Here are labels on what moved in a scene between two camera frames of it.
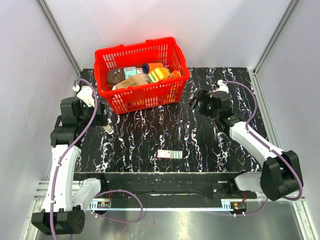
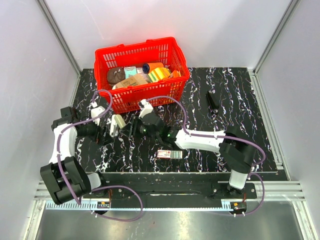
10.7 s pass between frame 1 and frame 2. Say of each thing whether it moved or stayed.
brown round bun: stayed
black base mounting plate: stayed
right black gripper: moved
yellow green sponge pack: stayed
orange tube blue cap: stayed
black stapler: moved
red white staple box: stayed
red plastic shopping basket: stayed
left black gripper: moved
